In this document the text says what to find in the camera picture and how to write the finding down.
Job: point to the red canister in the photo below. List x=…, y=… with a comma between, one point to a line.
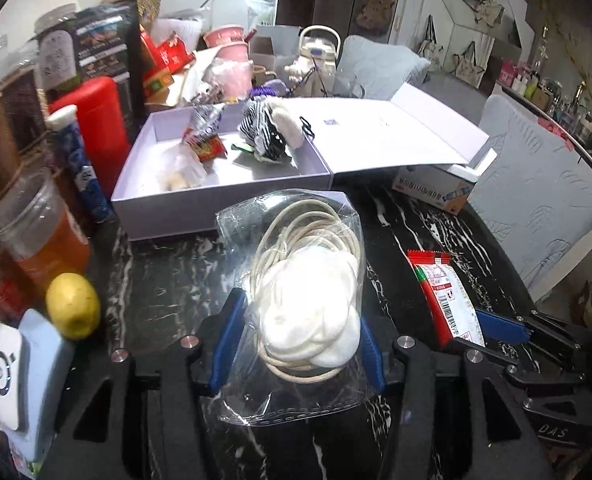
x=101, y=130

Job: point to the blue white small device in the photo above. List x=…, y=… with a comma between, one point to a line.
x=16, y=385

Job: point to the clear jar with brown granules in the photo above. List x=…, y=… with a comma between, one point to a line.
x=6, y=125

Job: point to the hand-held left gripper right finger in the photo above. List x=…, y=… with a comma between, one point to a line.
x=372, y=357

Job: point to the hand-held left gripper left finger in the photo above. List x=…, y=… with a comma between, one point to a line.
x=226, y=345

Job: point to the green white plastic bag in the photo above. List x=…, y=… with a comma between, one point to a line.
x=261, y=10

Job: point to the beige hanging tote bag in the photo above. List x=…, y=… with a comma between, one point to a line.
x=431, y=47
x=468, y=62

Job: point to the brown hanging tote bag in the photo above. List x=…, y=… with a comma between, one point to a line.
x=376, y=7

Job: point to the red white barcode packet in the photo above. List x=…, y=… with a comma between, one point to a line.
x=443, y=300

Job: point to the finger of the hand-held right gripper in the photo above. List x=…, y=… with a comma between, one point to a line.
x=501, y=325
x=486, y=351

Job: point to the red paper packet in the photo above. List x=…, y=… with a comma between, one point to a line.
x=171, y=52

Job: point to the clear plastic packet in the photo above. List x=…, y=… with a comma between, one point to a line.
x=181, y=175

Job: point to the clear jar with orange contents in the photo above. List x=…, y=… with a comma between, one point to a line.
x=41, y=240

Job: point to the beige electric kettle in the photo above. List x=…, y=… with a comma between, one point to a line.
x=318, y=57

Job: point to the black coffee bag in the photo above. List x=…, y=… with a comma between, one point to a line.
x=103, y=45

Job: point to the blue patterned tube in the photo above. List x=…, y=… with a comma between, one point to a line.
x=78, y=165

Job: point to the lavender cardboard box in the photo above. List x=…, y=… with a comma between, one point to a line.
x=201, y=210

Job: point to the pink cup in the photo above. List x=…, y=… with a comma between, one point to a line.
x=228, y=42

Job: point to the blue white medicine box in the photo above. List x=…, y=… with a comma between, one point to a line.
x=436, y=187

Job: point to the purple fuzzy item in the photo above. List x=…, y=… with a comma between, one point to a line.
x=266, y=91

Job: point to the woven straw trivet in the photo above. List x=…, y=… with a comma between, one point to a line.
x=151, y=2

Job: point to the clear bag of cotton pads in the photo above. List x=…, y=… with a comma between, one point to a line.
x=306, y=310

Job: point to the grey quilted chair cushion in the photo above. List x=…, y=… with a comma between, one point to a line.
x=381, y=67
x=536, y=195

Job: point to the green snack packet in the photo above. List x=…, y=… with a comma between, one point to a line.
x=243, y=149

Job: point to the yellow lemon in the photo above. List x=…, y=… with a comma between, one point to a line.
x=73, y=305

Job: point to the jar with white label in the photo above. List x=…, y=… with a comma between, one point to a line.
x=56, y=47

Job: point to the silver foil packet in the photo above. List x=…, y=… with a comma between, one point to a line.
x=205, y=119

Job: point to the red snack packet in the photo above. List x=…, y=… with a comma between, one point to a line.
x=208, y=147

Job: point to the small white carton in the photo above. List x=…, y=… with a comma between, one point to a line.
x=273, y=42

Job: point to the row of small bottles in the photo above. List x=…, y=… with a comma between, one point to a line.
x=526, y=80

